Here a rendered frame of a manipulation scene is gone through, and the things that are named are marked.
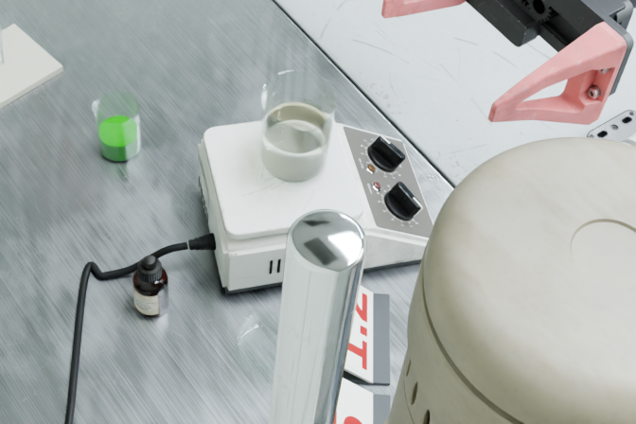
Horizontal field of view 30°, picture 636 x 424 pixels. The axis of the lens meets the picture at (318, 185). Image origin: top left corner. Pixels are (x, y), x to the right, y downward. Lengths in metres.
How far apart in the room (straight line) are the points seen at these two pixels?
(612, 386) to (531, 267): 0.04
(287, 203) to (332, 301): 0.78
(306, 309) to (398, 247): 0.82
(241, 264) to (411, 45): 0.37
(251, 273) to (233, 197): 0.07
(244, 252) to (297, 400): 0.75
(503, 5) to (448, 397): 0.43
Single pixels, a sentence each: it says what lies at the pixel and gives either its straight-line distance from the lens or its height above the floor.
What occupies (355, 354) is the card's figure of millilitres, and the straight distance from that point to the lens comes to 1.01.
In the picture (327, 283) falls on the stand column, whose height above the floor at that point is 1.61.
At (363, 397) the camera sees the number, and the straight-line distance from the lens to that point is 1.00.
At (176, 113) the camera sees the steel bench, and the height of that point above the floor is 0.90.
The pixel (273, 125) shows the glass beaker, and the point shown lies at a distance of 0.96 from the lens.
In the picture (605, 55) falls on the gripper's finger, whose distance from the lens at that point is 0.67.
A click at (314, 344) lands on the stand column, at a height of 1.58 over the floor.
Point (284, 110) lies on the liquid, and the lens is 1.01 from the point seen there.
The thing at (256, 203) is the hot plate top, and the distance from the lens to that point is 1.00.
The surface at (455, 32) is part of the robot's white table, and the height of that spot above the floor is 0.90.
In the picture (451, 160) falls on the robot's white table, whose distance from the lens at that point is 1.17.
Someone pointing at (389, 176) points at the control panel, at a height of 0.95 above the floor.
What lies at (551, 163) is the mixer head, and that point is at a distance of 0.36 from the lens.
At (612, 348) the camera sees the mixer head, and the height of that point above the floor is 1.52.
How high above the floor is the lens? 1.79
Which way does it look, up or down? 52 degrees down
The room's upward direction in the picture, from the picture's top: 7 degrees clockwise
